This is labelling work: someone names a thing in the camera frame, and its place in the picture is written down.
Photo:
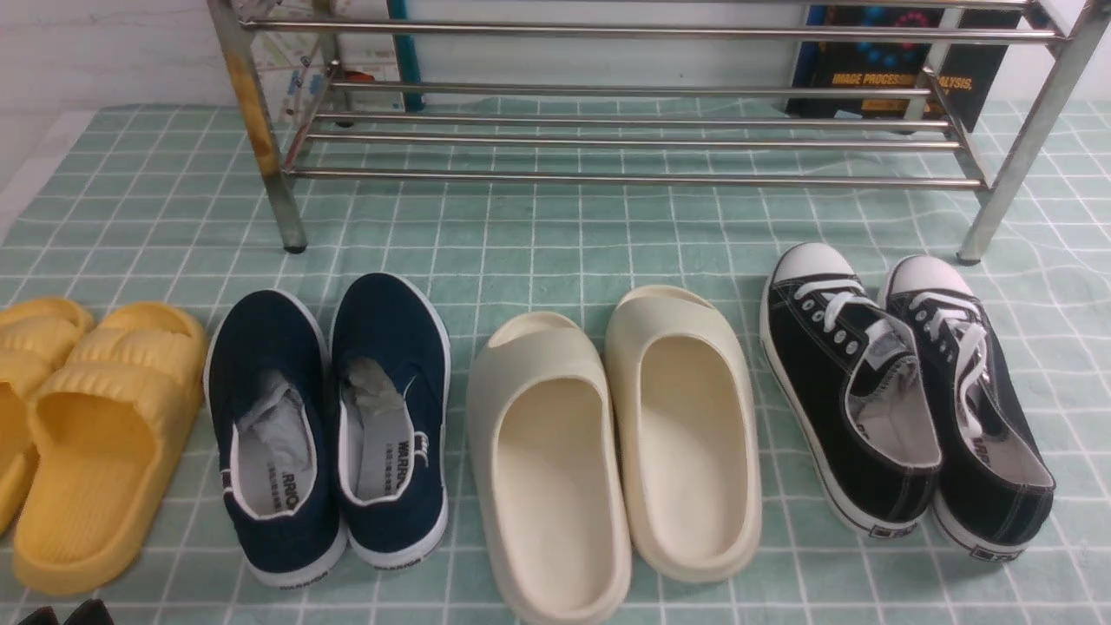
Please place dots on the metal shoe rack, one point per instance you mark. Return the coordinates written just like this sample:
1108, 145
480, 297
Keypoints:
931, 124

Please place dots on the black canvas sneaker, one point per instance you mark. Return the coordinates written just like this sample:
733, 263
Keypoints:
852, 376
995, 491

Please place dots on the colourful printed paper sheet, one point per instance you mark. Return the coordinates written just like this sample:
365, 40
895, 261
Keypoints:
291, 64

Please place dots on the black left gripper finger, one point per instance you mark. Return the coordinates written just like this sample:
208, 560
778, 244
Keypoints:
41, 616

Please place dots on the yellow slide sandal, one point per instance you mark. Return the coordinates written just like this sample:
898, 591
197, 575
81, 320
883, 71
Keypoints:
36, 339
110, 425

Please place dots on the teal vertical pole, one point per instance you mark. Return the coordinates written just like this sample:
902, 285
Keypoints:
407, 61

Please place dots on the left black canvas sneaker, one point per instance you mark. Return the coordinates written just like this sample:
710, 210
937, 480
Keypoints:
852, 376

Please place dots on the right black canvas sneaker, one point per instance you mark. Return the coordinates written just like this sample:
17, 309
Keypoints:
995, 491

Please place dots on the navy canvas shoe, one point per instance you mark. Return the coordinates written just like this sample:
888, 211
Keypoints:
390, 362
268, 385

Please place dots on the right yellow slide sandal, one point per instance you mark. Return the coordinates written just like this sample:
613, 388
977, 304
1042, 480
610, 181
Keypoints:
110, 425

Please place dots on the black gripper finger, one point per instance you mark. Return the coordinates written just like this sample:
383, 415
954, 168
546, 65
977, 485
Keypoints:
91, 612

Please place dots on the cream slide sandal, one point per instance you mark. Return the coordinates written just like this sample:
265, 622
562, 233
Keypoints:
543, 455
684, 410

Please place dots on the left yellow slide sandal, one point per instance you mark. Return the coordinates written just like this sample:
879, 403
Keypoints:
36, 339

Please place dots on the left cream slide sandal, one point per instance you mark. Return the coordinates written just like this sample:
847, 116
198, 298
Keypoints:
543, 455

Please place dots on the green checkered table cloth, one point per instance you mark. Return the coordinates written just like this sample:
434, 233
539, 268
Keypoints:
147, 202

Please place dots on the dark image processing book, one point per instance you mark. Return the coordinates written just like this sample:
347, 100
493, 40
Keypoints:
966, 73

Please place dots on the right cream slide sandal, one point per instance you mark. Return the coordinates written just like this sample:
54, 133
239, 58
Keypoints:
684, 410

